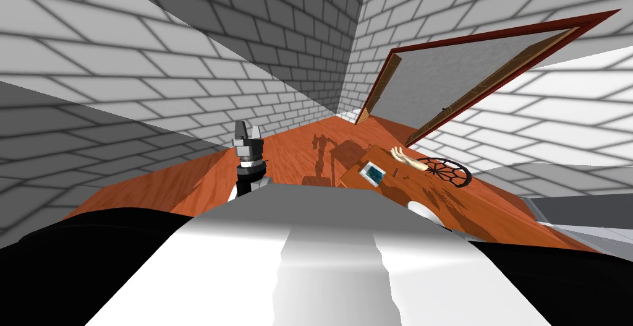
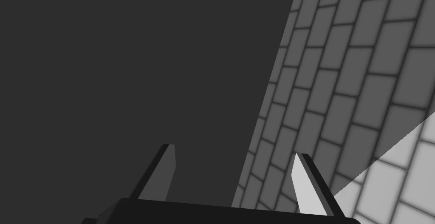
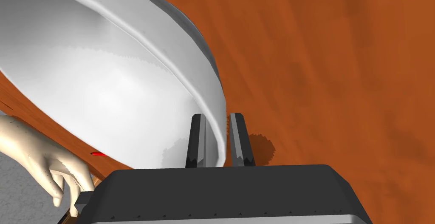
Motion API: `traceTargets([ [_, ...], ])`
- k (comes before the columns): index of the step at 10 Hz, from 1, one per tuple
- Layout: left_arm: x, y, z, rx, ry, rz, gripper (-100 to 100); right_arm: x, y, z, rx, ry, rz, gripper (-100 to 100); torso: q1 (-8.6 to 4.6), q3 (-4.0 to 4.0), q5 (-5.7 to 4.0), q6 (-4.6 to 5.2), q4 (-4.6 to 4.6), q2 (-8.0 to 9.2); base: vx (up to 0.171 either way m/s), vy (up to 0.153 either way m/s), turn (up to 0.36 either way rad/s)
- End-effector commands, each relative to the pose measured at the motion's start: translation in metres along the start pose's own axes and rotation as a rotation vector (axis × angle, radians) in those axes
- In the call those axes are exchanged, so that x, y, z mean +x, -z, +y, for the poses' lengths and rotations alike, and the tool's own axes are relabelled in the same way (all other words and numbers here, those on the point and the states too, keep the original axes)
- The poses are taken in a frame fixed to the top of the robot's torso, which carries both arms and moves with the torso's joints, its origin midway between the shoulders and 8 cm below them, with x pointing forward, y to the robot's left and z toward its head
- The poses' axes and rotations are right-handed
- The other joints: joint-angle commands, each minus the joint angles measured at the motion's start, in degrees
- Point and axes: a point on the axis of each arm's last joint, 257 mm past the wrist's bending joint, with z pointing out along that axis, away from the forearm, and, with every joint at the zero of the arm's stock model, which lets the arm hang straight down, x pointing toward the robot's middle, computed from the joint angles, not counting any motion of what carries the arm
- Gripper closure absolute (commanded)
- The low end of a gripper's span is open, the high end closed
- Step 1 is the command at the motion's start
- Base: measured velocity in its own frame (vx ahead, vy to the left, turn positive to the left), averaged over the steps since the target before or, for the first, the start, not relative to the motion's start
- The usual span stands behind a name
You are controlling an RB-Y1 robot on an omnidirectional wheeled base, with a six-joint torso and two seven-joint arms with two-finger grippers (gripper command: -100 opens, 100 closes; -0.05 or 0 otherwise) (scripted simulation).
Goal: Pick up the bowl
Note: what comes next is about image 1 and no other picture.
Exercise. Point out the beige hand sculpture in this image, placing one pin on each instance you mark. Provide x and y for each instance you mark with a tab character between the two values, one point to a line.
410	160

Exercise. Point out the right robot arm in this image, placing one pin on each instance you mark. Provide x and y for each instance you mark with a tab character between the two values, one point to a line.
568	291

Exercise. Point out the black spoked wheel ornament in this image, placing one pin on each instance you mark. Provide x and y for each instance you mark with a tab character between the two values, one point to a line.
437	168

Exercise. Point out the brown wooden table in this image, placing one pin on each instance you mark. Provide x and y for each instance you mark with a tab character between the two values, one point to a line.
395	190

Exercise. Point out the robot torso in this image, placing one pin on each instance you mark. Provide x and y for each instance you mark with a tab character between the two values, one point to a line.
316	266

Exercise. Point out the grey low furniture block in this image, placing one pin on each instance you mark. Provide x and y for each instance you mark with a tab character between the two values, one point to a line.
583	212

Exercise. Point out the grey door leaf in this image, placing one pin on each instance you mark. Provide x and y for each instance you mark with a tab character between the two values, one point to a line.
445	73

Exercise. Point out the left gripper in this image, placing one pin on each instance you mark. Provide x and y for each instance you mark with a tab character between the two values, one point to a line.
248	147

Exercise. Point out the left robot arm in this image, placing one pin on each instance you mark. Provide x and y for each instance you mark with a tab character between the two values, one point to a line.
74	271

